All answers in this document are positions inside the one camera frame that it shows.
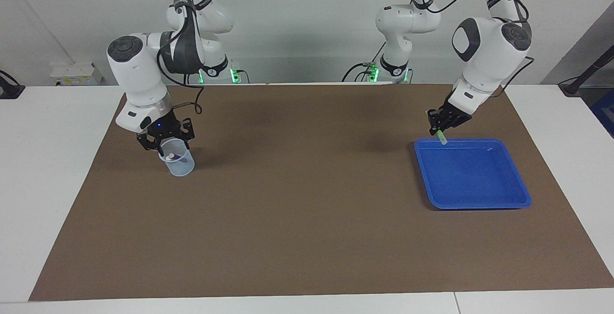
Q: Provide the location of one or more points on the brown table mat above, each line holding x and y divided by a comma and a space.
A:
307, 208

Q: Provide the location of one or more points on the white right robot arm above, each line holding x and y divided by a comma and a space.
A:
139, 74

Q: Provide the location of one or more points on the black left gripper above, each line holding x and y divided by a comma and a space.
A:
453, 112

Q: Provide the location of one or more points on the blue crate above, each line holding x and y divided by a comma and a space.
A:
605, 112

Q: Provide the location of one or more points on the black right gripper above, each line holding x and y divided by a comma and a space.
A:
165, 129

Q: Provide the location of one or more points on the purple pen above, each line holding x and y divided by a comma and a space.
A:
176, 156

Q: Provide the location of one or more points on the black clamp mount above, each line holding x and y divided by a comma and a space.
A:
9, 88

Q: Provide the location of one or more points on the green pen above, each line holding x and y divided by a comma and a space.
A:
442, 137

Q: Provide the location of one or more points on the black pole stand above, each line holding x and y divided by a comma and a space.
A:
587, 72

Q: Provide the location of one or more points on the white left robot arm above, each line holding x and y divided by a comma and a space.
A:
489, 55

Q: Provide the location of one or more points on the blue plastic tray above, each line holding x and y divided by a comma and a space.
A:
472, 175

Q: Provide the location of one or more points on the translucent plastic cup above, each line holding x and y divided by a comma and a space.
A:
182, 168

